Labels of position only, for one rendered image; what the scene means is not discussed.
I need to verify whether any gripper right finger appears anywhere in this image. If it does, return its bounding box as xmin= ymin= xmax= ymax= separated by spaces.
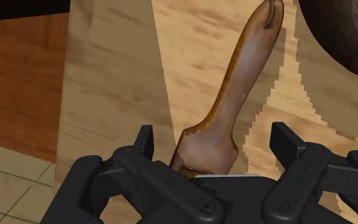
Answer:
xmin=261 ymin=122 xmax=358 ymax=224

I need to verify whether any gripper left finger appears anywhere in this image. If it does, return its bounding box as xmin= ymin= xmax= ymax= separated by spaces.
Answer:
xmin=40 ymin=124 xmax=224 ymax=224

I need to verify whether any brown wooden brush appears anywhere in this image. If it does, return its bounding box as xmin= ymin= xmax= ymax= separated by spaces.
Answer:
xmin=169 ymin=0 xmax=285 ymax=179

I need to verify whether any dark round bowl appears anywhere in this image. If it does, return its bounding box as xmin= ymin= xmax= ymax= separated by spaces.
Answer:
xmin=298 ymin=0 xmax=358 ymax=83

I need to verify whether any brown wooden cabinet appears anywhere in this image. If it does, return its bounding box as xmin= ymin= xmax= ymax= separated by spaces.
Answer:
xmin=0 ymin=12 xmax=72 ymax=164

